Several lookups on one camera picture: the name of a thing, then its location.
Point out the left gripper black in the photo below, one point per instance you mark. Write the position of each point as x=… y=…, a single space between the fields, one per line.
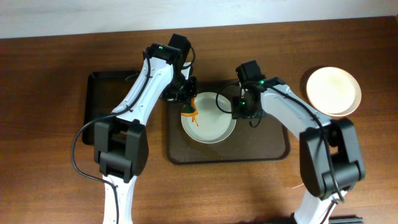
x=181 y=92

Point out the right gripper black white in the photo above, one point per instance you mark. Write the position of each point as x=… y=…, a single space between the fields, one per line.
x=241 y=107

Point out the orange green sponge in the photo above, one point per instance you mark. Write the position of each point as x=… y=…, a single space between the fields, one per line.
x=189 y=110

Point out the white plate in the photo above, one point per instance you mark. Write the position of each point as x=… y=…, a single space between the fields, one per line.
x=209 y=125
x=333 y=91

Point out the white plate back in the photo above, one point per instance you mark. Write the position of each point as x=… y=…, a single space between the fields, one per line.
x=333 y=91

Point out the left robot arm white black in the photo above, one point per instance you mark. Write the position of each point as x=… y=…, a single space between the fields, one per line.
x=120 y=142

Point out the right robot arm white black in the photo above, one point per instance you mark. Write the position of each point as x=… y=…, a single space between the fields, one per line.
x=331 y=163

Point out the large brown serving tray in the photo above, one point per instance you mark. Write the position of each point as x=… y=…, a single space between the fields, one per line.
x=251 y=140

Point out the small black tray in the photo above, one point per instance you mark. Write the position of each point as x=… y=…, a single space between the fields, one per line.
x=105 y=90

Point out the black base bracket right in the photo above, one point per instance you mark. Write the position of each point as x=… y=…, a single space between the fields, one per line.
x=346 y=220

